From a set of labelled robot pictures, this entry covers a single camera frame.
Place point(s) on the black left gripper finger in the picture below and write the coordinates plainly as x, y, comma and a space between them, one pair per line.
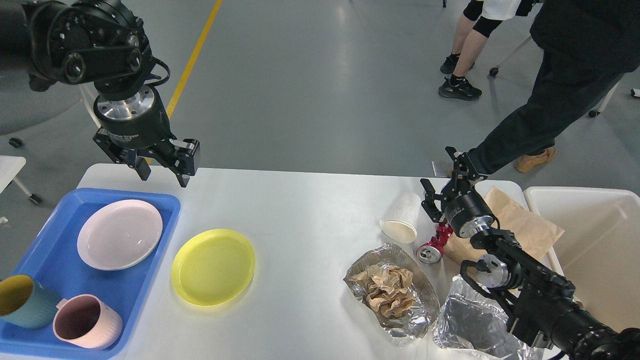
136, 162
181, 157

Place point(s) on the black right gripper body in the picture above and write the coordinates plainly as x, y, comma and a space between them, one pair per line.
467, 213

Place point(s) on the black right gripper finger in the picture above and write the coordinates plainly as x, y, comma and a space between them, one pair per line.
464, 174
431, 200

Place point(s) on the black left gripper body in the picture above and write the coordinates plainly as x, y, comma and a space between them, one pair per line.
136, 123

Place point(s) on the yellow plastic plate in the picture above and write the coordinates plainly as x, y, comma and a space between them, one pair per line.
213, 267

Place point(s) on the pink ribbed mug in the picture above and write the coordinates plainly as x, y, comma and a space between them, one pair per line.
85, 321

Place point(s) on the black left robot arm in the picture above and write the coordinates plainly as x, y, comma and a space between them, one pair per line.
100, 42

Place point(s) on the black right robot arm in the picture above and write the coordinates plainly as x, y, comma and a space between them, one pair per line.
538, 302

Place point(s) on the white paper cup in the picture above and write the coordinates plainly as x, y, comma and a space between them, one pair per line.
400, 222

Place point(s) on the crushed red soda can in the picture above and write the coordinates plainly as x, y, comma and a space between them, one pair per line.
431, 252

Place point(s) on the brown paper bag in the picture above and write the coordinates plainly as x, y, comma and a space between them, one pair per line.
535, 234

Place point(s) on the foil tray with paper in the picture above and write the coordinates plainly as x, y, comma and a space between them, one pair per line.
420, 316

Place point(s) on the crumpled brown paper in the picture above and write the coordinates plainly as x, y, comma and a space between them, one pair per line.
387, 289

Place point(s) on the grey office chair left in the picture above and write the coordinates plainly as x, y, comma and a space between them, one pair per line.
59, 111

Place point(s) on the crumpled aluminium foil sheet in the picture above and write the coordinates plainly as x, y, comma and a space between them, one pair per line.
470, 321

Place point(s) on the white side table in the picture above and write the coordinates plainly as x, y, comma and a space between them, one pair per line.
10, 166

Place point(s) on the blue plastic tray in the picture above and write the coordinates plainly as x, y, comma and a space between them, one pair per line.
53, 260

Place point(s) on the beige plastic bin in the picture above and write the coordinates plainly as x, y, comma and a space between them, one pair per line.
599, 251

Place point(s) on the white office chair right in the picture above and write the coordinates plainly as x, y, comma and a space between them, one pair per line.
592, 113

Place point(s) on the person in white shirt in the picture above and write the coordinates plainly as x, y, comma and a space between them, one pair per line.
477, 22

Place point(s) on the teal yellow mug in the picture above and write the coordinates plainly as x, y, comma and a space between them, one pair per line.
26, 303

